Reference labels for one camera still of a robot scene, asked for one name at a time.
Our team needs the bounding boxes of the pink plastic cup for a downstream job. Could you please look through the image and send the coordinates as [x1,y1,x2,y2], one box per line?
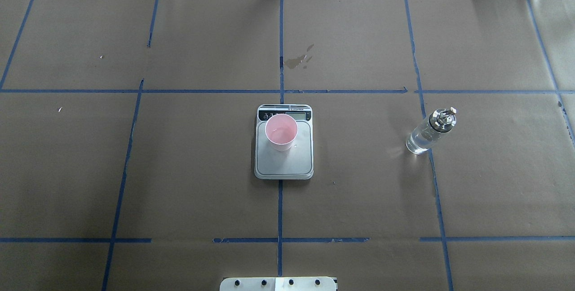
[265,114,298,152]

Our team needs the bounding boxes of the silver digital kitchen scale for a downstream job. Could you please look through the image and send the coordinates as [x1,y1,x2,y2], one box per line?
[253,104,314,180]

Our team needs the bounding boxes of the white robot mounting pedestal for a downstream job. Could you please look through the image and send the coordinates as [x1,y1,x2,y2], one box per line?
[219,276,338,291]

